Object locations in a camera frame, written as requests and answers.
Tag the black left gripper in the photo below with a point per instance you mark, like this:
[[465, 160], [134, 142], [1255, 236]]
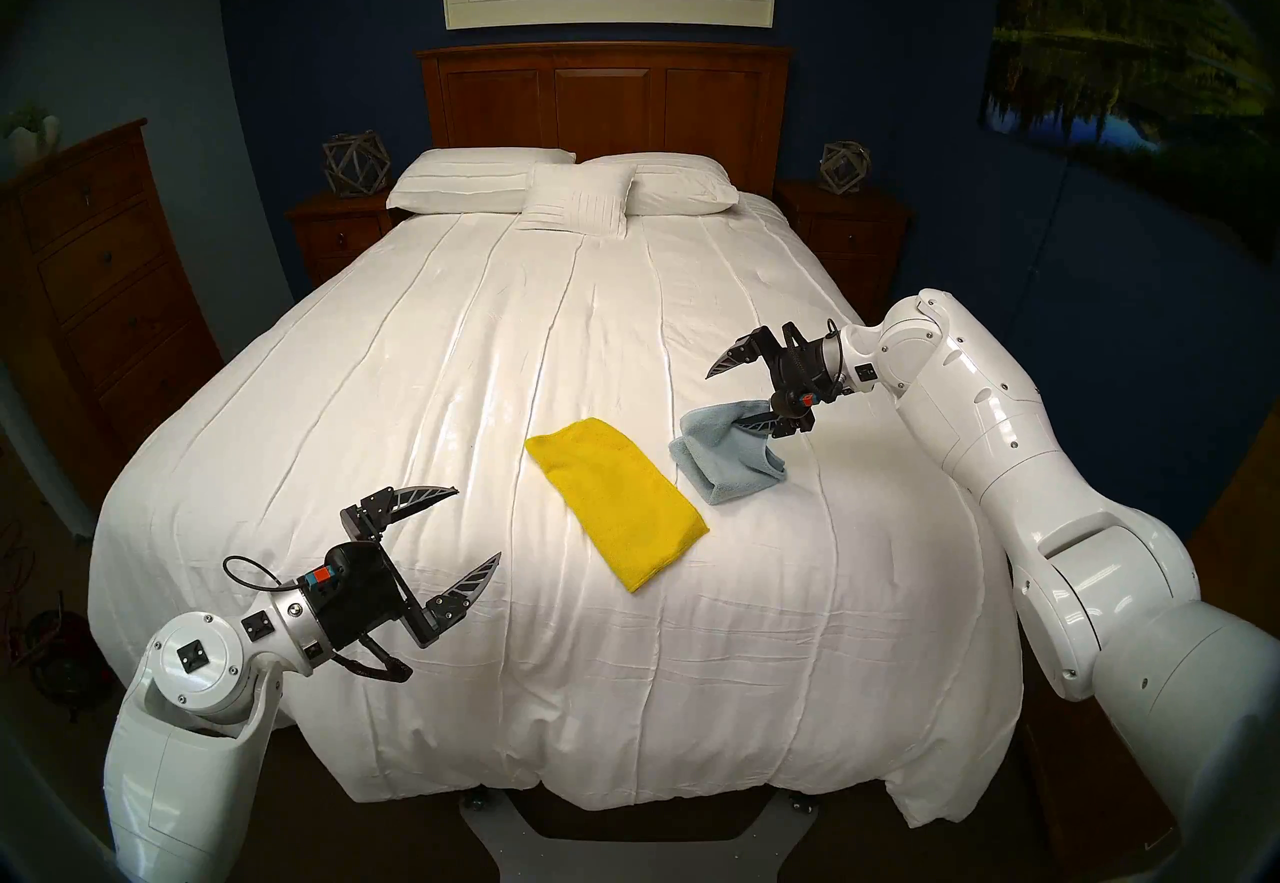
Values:
[[350, 591]]

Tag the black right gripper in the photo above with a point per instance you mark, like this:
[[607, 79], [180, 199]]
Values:
[[805, 371]]

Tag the light blue hand towel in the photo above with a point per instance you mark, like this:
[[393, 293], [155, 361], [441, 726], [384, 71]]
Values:
[[720, 476]]

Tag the yellow hand towel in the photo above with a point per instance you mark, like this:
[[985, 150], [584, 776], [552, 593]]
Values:
[[620, 501]]

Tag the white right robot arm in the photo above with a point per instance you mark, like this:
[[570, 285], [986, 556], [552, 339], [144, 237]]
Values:
[[1000, 411]]

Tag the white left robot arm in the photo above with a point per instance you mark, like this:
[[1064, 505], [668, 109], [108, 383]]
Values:
[[195, 666]]

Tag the brown wooden nightstand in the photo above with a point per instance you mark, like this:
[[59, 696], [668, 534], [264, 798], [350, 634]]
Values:
[[850, 241], [335, 236]]

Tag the large white pillow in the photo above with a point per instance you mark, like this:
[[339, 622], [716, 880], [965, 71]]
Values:
[[460, 181], [680, 186]]

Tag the bed with white comforter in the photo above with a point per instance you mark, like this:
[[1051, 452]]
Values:
[[500, 341]]

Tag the small square white pillow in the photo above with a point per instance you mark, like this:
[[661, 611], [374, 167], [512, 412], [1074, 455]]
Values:
[[580, 201]]

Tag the brown wooden headboard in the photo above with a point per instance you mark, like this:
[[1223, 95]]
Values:
[[600, 106]]

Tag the brown wooden dresser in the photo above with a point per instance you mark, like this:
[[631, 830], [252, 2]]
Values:
[[100, 291]]

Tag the forest lake poster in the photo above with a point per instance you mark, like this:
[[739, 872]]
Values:
[[1100, 41]]

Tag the small white plant pot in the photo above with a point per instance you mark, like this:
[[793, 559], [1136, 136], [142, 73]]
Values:
[[30, 141]]

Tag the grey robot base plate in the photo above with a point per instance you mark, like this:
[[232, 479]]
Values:
[[490, 841]]

